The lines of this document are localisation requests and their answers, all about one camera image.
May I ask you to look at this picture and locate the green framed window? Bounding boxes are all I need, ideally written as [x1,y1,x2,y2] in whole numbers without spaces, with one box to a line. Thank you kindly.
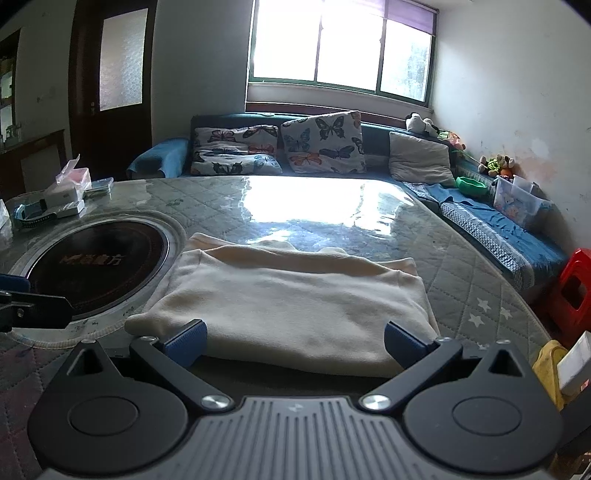
[249,1,438,105]

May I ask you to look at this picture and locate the green plastic bowl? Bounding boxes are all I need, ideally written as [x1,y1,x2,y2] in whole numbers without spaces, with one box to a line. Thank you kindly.
[455,176,488,199]

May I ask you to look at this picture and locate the blue sofa blanket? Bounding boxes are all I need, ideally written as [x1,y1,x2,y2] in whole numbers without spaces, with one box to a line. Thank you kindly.
[407,183,567,291]

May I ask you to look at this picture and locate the red plastic stool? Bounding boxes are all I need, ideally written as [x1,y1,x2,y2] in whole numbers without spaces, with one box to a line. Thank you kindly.
[546,248,591,344]

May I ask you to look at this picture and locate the dark wooden door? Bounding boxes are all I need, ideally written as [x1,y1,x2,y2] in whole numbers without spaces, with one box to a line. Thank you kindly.
[68,0,157,180]

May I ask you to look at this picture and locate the cream sweatshirt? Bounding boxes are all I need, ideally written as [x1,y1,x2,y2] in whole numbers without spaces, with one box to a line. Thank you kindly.
[124,233,440,377]

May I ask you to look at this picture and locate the pink green plush toy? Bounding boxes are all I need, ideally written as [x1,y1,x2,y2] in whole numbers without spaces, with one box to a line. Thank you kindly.
[438,130,466,150]

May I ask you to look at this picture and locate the panda plush toy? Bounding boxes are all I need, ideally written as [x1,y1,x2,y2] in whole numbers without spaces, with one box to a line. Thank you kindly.
[405,112,440,138]

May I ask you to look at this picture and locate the green transparent flat case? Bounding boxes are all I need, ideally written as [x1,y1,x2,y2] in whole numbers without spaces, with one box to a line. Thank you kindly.
[84,177,114,198]

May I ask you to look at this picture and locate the clear plastic storage box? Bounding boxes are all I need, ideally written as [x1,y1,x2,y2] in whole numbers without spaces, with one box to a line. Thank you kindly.
[493,176,553,232]

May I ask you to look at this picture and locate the soft tissue pack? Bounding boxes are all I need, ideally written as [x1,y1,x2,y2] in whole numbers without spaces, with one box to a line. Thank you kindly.
[0,199,10,229]

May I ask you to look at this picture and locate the yellow cloth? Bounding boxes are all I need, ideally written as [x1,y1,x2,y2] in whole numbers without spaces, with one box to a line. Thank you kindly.
[532,340,568,411]

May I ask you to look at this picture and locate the colourful plush toys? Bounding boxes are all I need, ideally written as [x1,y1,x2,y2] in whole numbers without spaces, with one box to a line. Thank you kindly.
[478,154,516,181]

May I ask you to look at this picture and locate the grey plain cushion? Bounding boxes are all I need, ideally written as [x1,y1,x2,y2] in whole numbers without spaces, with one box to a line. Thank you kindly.
[389,131,455,187]

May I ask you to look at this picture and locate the blue sofa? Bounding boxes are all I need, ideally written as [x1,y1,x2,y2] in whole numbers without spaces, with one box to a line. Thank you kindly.
[126,112,562,293]

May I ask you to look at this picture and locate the black induction cooktop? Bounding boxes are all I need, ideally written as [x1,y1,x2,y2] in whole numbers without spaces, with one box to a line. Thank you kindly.
[27,220,169,320]

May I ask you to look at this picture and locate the lying butterfly pillow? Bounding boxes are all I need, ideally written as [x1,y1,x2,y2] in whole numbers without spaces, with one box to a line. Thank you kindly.
[190,125,283,176]

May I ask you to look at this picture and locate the dark wooden cabinet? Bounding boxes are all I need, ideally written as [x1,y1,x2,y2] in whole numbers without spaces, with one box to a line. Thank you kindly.
[1,26,71,200]

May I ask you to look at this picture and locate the pink white tissue box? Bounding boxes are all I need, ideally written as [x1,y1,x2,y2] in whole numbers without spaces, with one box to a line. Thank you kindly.
[43,156,91,208]

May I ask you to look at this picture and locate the upright butterfly pillow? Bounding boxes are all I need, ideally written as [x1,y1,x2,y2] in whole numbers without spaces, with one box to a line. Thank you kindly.
[280,110,367,175]

